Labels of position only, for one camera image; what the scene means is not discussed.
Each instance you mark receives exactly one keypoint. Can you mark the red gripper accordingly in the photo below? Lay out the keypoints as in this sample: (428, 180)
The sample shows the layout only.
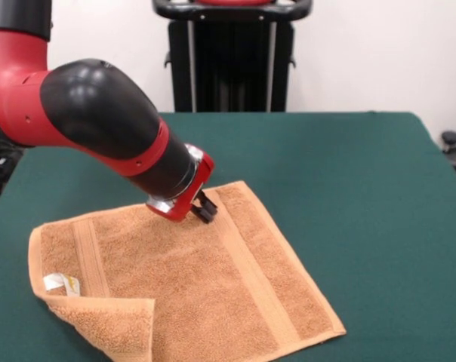
(196, 188)

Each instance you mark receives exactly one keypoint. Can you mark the orange terry towel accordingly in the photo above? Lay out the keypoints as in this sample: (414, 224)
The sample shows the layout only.
(194, 271)

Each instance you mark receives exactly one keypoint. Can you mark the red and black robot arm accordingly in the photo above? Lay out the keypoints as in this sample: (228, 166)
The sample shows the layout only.
(99, 120)

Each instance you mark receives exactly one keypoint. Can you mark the dark green table cloth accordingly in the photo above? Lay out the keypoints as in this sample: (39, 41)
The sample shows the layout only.
(364, 188)

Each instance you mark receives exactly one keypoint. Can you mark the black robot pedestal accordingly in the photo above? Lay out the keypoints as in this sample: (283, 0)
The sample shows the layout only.
(232, 68)

